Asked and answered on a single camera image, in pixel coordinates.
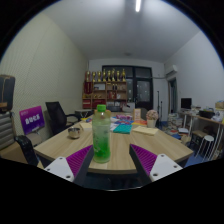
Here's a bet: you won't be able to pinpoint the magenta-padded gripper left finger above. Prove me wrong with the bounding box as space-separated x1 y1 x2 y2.
43 144 96 188

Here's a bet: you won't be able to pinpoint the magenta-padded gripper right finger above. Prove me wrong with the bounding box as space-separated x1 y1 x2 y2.
128 143 184 187

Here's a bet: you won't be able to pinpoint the green tea drink bottle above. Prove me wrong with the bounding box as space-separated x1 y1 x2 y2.
91 104 112 164

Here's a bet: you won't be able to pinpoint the small steel cup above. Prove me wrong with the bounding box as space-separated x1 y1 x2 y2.
67 126 82 140

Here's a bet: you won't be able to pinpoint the wide pale yellow notepad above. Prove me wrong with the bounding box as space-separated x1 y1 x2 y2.
131 125 160 136

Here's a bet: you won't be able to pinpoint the small pale yellow notepad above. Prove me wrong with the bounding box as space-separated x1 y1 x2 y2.
78 120 93 131

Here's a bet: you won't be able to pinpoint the orange yellow book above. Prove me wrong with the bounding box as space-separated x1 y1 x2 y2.
131 119 148 127

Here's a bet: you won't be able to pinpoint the teal book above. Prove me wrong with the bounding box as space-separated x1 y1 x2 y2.
112 123 133 135

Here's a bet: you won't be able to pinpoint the pink flowers in white pot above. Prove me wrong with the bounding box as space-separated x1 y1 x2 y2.
145 109 160 129

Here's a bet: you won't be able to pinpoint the blue book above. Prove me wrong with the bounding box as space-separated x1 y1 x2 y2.
114 119 133 126

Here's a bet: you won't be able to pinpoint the upright orange box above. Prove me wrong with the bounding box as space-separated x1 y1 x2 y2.
132 108 142 122

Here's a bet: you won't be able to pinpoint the black office chair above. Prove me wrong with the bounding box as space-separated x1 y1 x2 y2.
45 101 81 136

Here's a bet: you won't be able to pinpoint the small white side table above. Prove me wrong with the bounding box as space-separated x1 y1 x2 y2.
74 108 94 119

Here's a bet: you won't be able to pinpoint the black chair with armrest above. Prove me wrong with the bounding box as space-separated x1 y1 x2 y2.
14 134 40 167

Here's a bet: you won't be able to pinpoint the purple sign board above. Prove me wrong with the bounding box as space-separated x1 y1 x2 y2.
18 105 46 136

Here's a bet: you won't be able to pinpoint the white round stool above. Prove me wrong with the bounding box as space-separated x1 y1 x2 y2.
194 134 215 158

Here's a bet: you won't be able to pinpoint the computer monitor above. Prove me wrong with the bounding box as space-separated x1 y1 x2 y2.
180 97 193 110

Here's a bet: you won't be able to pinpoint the black framed glass door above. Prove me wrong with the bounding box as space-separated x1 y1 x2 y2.
101 65 154 112

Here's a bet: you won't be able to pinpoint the wooden side desk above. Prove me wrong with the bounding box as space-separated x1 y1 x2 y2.
178 109 224 161

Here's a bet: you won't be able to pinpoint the wooden shelf unit with trophies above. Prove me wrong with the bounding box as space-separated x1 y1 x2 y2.
82 68 129 110

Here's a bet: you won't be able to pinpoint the grey striped chair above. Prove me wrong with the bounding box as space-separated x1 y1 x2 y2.
0 111 17 151

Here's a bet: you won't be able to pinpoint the ceiling tube light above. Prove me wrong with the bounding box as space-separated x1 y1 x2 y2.
134 0 142 13

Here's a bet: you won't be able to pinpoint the white wall air conditioner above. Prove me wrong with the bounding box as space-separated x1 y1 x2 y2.
165 64 179 77

